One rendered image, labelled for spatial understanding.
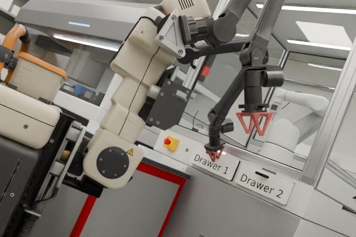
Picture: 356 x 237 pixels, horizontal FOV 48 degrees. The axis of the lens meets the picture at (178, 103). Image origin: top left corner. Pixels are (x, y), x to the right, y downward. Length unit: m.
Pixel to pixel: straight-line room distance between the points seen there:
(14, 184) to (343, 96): 1.46
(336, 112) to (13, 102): 1.41
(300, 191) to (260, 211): 0.22
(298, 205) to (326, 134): 0.35
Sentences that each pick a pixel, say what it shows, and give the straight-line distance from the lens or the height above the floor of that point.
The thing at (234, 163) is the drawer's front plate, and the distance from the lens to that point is 2.10.
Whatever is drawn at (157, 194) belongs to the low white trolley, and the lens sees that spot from 2.13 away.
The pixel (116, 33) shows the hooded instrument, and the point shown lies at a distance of 2.80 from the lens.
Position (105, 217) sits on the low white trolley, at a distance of 1.96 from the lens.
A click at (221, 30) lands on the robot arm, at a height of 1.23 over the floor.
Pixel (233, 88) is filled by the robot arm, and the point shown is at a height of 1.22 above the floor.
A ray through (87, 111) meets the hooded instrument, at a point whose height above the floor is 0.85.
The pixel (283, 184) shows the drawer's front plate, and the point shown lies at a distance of 1.96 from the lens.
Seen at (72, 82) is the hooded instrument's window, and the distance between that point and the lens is 2.97.
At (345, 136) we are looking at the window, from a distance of 2.12.
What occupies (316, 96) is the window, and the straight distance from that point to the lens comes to 2.08.
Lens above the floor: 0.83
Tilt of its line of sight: 7 degrees up
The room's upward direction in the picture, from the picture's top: 24 degrees clockwise
